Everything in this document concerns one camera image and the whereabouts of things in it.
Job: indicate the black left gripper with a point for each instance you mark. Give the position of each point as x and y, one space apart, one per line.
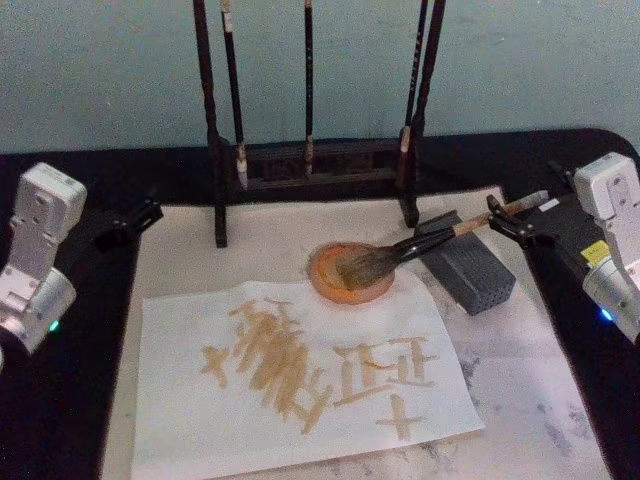
95 227

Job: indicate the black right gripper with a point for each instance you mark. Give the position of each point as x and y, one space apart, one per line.
567 230

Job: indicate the large brush with dark bristles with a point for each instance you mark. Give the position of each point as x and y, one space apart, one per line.
370 267

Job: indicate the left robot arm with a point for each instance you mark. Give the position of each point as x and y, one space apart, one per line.
35 250

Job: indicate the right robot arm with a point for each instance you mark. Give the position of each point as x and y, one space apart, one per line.
612 210

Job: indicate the grey rectangular block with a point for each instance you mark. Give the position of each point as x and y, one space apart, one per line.
470 270

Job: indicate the dark wooden brush rack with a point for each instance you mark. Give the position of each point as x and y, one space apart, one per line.
220 165

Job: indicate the hanging brush with white tip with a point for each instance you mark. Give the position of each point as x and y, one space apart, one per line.
233 85

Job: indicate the hanging brush with dark tip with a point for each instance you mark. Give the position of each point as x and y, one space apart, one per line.
413 85

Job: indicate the white felt mat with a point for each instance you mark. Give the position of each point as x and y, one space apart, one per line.
520 390

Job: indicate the round orange ink dish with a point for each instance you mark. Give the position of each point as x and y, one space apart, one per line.
330 280

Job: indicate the hanging brush with short tip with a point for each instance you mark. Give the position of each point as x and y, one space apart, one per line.
308 75

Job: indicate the white paper with brown strokes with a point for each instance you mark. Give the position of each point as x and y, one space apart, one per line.
200 430

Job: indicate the black table cloth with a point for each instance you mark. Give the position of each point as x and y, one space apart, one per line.
60 430

